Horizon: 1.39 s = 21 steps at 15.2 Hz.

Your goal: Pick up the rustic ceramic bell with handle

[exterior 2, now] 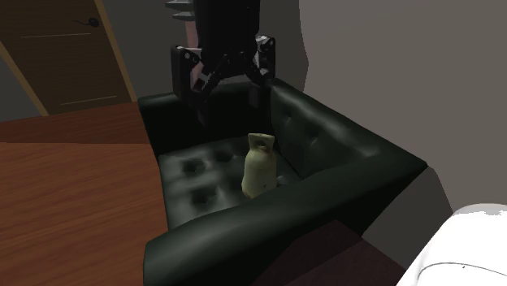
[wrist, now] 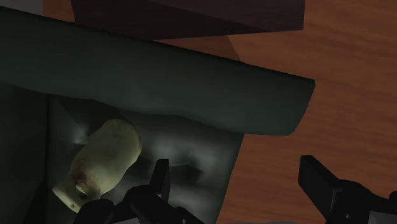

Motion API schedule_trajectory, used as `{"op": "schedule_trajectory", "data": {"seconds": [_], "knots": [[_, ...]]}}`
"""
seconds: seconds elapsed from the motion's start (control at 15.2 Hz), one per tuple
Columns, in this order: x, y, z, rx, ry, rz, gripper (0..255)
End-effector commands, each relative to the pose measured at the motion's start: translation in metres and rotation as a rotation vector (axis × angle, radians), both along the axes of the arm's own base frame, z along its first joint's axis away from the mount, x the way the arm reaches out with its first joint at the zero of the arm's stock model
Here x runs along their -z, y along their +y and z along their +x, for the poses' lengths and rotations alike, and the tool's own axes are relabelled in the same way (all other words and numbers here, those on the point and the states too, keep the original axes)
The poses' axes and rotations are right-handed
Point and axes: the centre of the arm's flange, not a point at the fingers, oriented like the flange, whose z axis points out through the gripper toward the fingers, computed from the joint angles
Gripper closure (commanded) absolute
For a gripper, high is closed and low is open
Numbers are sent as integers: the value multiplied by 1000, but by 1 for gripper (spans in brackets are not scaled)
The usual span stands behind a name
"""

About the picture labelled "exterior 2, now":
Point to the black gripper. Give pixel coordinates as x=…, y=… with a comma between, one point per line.
x=227, y=27

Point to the cream ceramic vase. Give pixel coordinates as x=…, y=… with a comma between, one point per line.
x=259, y=170

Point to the black leather armchair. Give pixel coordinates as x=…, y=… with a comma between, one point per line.
x=332, y=134

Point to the brown wooden door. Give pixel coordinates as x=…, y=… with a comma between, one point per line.
x=63, y=63

